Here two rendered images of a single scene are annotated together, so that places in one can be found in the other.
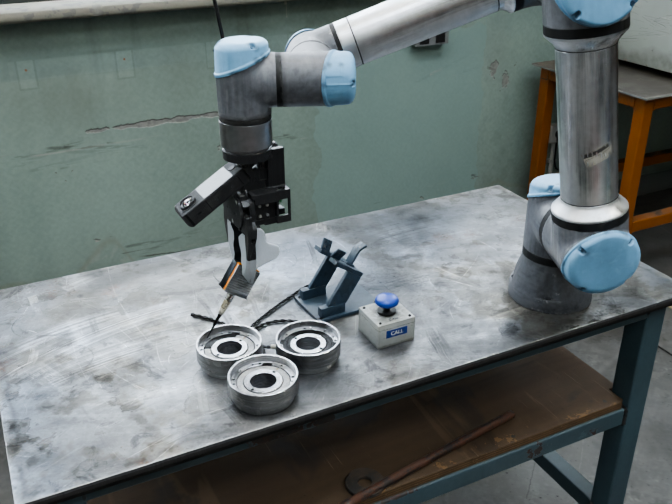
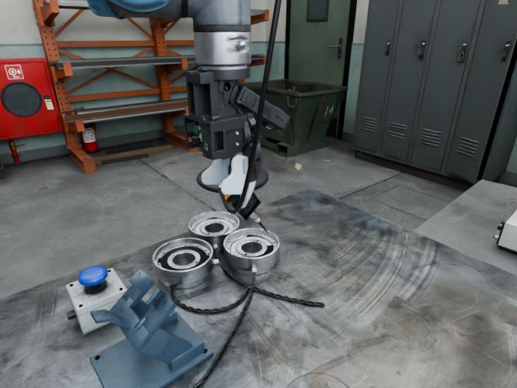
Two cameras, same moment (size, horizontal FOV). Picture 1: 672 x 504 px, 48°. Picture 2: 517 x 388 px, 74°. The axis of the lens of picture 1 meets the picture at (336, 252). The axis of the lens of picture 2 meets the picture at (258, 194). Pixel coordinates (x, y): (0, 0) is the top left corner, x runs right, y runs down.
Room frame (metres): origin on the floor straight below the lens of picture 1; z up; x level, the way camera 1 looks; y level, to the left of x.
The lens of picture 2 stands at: (1.55, 0.07, 1.19)
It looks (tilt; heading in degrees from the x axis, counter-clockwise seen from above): 25 degrees down; 168
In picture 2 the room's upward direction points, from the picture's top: straight up
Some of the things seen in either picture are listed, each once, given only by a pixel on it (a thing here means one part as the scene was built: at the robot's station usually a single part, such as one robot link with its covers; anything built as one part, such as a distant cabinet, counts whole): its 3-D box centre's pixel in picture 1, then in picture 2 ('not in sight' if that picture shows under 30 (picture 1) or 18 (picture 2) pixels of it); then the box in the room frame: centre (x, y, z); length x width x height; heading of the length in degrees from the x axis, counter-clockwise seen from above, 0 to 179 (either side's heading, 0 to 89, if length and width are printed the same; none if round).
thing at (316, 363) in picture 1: (308, 347); (184, 262); (1.02, 0.05, 0.82); 0.10 x 0.10 x 0.04
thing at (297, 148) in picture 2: not in sight; (289, 115); (-2.28, 1.28, 0.35); 1.04 x 0.74 x 0.70; 26
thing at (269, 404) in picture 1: (263, 385); (214, 231); (0.92, 0.11, 0.82); 0.10 x 0.10 x 0.04
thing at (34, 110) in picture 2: not in sight; (45, 111); (-2.35, -1.29, 0.50); 0.91 x 0.24 x 1.00; 116
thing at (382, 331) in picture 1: (389, 321); (95, 299); (1.09, -0.09, 0.82); 0.08 x 0.07 x 0.05; 116
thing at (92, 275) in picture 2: (386, 309); (95, 284); (1.09, -0.08, 0.85); 0.04 x 0.04 x 0.05
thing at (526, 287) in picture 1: (552, 269); not in sight; (1.23, -0.40, 0.85); 0.15 x 0.15 x 0.10
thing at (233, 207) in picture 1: (253, 185); (221, 112); (1.05, 0.12, 1.09); 0.09 x 0.08 x 0.12; 119
